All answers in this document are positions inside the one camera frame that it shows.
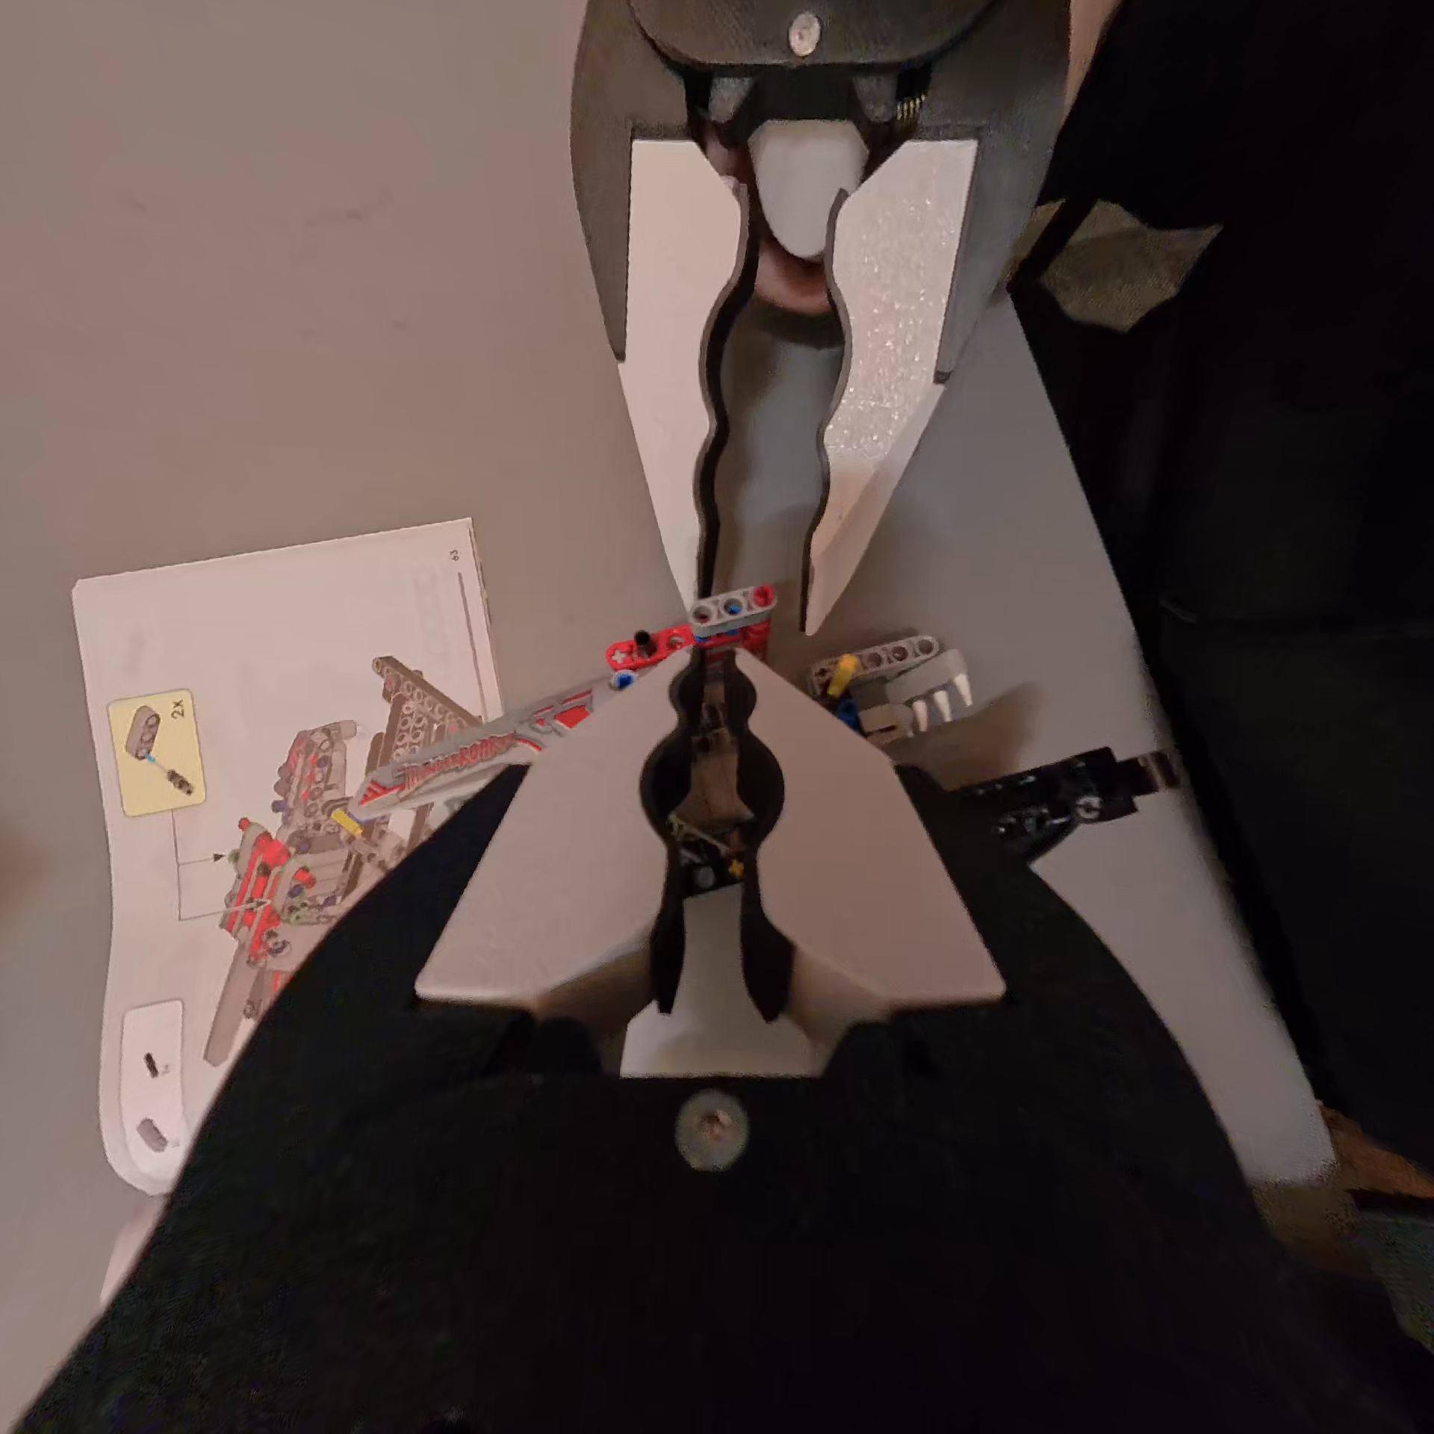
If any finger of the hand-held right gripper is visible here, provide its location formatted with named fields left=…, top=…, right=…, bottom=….
left=797, top=135, right=991, bottom=639
left=627, top=136, right=753, bottom=606

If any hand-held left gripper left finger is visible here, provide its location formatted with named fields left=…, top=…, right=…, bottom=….
left=415, top=648, right=703, bottom=1075

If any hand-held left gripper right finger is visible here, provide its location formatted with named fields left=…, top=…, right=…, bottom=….
left=731, top=648, right=1010, bottom=1078

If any toy brick truck model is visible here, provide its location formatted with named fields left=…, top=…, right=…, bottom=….
left=347, top=583, right=1185, bottom=891

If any person's right hand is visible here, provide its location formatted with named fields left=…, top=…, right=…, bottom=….
left=753, top=239, right=838, bottom=319

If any open instruction booklet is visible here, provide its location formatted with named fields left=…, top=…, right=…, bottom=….
left=70, top=517, right=506, bottom=1197

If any person's dark hoodie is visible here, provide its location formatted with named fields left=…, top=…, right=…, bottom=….
left=1010, top=0, right=1434, bottom=1121

